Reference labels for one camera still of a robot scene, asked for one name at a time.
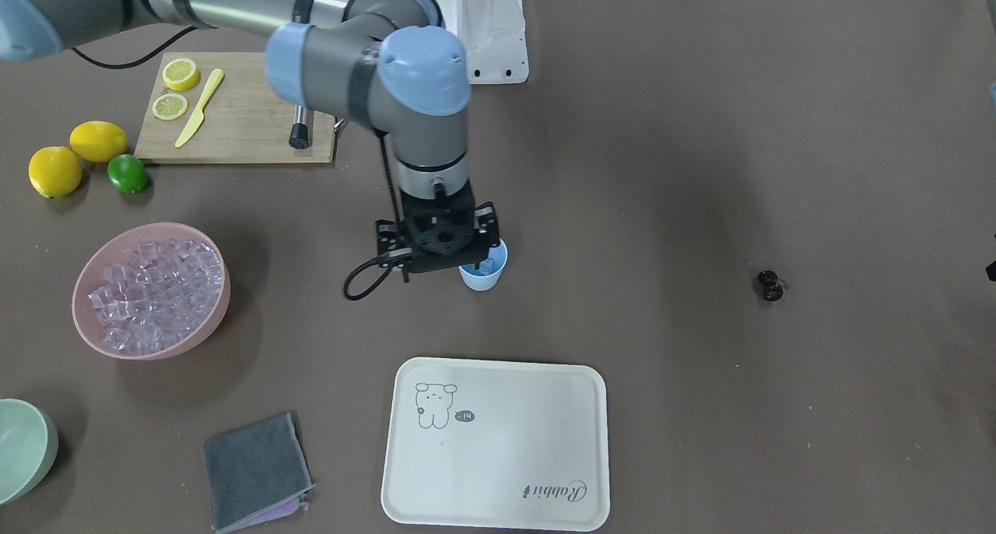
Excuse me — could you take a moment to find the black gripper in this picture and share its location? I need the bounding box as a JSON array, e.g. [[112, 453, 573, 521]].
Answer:
[[376, 185, 500, 274]]

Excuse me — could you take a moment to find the clear ice cube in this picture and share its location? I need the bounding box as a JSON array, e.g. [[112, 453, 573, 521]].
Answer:
[[469, 258, 499, 276]]

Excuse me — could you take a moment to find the dark cherry pair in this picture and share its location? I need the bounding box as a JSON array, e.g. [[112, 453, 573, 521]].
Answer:
[[756, 270, 787, 301]]

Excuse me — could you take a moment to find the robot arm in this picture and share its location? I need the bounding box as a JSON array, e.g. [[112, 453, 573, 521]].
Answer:
[[2, 0, 500, 274]]

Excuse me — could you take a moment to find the light blue plastic cup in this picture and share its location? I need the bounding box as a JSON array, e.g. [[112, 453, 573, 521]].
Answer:
[[458, 239, 508, 292]]

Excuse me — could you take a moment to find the pink bowl of ice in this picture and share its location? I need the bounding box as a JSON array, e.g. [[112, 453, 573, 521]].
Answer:
[[72, 222, 231, 360]]

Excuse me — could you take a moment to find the cream rabbit tray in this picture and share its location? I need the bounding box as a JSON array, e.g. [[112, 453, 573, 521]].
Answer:
[[381, 357, 611, 532]]

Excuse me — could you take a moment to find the wooden cutting board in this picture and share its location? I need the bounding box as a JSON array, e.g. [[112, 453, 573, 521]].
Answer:
[[134, 52, 342, 164]]

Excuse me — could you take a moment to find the yellow plastic knife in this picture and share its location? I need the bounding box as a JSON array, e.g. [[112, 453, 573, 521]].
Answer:
[[174, 69, 226, 148]]

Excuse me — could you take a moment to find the grey folded cloth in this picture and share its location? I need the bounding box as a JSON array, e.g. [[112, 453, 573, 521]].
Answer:
[[202, 413, 314, 533]]

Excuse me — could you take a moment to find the lemon slice lower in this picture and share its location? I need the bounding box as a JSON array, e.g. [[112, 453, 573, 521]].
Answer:
[[150, 92, 189, 121]]

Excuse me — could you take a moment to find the lemon slice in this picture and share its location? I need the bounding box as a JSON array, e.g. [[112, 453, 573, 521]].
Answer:
[[150, 92, 189, 121], [161, 58, 202, 92]]

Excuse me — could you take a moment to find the lemon slice upper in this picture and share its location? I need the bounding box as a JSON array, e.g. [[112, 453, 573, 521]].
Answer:
[[161, 58, 202, 92]]

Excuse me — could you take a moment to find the green lime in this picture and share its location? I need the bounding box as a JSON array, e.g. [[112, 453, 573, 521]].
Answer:
[[107, 153, 149, 194]]

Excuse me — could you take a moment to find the yellow lemon near board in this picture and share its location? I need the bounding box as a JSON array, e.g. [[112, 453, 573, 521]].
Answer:
[[70, 121, 128, 163]]

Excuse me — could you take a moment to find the mint green bowl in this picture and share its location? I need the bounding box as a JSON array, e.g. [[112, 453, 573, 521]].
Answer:
[[1, 399, 59, 504]]

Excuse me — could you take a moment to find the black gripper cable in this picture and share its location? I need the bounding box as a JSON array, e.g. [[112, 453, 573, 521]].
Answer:
[[343, 129, 409, 301]]

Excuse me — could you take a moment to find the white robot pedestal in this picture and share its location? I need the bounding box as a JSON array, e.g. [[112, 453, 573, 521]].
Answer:
[[435, 0, 530, 85]]

